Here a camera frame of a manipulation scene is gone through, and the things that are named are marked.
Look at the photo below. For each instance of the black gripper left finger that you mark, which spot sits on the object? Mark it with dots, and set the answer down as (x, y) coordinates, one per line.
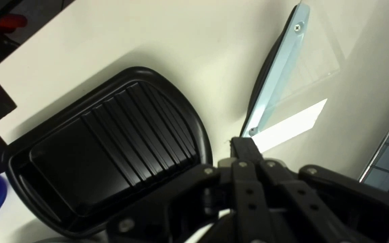
(167, 202)

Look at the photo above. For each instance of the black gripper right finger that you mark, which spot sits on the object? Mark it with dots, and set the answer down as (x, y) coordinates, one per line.
(337, 197)

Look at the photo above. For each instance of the light blue metal bar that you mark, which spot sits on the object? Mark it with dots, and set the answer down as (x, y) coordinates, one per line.
(276, 67)

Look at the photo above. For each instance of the black ribbed baking tray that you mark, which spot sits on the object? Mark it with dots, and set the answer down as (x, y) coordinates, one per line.
(104, 148)

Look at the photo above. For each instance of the black perforated mounting board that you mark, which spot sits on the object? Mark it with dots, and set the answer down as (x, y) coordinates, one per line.
(36, 11)

